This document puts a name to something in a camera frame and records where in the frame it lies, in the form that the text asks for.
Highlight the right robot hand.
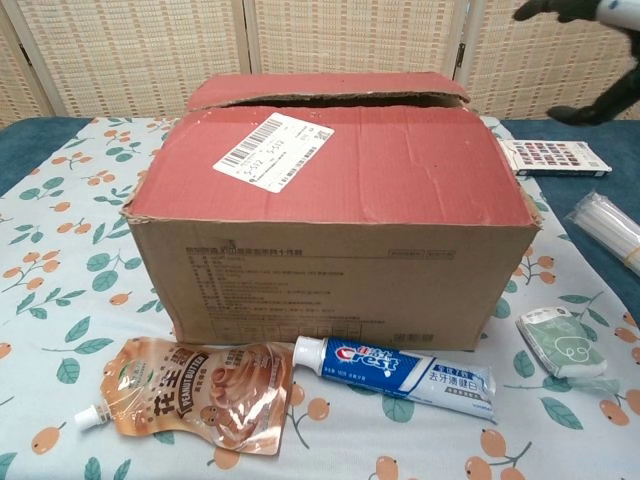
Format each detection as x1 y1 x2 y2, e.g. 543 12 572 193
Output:
512 0 640 126

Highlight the large cardboard box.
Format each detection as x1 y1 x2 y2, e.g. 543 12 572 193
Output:
119 70 544 354

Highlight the flat box with photo grid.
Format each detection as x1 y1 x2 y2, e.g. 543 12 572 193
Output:
499 139 612 179

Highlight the teal blue table cover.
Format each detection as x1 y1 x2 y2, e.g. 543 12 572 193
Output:
0 115 640 306

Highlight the bundle of clear straws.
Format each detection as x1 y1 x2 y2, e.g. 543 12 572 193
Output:
565 191 640 277

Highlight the woven bamboo folding screen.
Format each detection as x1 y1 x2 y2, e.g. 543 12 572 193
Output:
0 0 640 131

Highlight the green tissue pack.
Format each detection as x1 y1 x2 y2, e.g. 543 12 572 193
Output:
515 305 621 401

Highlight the Crest toothpaste tube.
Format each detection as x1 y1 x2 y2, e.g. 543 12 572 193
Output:
291 334 499 426

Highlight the peanut butter spout pouch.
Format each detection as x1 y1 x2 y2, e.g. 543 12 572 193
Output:
73 335 296 459

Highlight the fruit and leaf print tablecloth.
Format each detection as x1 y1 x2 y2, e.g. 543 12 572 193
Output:
0 115 640 480

